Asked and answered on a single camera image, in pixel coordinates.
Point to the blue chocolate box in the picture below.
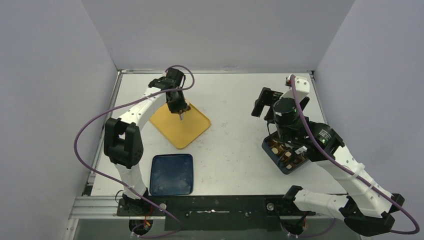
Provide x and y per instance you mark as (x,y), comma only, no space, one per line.
(286,155)

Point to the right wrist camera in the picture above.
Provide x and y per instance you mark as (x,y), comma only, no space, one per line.
(302,87)

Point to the aluminium frame rail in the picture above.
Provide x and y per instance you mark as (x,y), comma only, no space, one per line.
(101,207)

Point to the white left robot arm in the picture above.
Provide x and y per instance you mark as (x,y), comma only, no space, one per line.
(122,135)

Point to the yellow tray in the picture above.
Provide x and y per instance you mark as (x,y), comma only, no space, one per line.
(180,132)

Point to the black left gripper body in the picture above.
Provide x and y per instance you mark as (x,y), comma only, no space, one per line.
(178,104)

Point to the blue box lid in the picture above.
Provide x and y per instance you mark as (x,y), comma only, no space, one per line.
(172,175)

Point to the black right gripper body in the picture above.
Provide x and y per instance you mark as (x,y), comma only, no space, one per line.
(283,145)

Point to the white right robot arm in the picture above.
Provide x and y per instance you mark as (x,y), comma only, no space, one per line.
(366,208)

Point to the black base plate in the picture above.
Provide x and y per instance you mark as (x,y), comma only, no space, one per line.
(217,213)

